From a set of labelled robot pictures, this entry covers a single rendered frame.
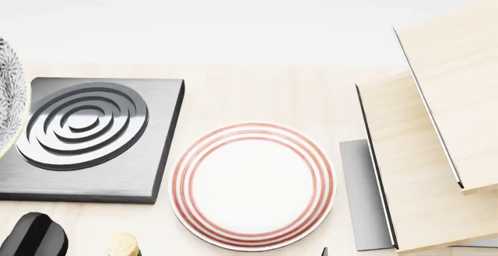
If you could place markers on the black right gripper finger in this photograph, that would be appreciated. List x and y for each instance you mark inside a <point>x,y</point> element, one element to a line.
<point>325,252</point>

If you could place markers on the white plate with red rings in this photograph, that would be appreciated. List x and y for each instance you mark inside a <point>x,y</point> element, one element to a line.
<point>253,186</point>

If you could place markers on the white bowl with black pattern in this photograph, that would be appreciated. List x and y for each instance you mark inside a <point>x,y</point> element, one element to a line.
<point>9,98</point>

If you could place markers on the wine bottle with cork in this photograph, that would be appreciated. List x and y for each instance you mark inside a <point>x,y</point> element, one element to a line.
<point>122,245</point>

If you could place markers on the grey square stove burner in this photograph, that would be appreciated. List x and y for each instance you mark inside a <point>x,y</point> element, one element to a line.
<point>128,177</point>

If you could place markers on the black spiral stove burner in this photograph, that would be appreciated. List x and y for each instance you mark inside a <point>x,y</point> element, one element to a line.
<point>83,126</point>

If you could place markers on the light wooden cabinet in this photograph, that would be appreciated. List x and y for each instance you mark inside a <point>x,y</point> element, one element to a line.
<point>435,156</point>

